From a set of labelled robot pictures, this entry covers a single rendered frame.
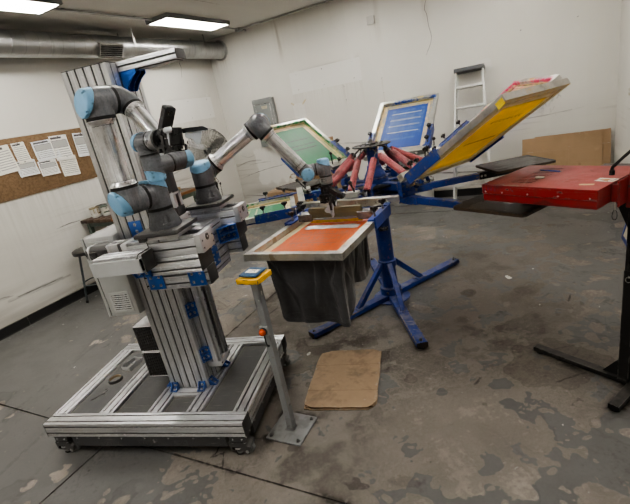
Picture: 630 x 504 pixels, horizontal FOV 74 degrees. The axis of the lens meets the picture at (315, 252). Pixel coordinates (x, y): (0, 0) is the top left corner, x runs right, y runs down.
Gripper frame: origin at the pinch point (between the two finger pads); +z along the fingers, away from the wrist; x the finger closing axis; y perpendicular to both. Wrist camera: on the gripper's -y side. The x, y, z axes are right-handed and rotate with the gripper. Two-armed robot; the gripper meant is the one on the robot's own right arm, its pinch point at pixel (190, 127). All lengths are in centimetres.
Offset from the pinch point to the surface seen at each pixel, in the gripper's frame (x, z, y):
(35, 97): -112, -418, -79
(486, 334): -182, 44, 144
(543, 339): -187, 78, 143
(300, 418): -62, -24, 160
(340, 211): -118, -24, 49
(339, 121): -483, -267, -33
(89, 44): -173, -395, -136
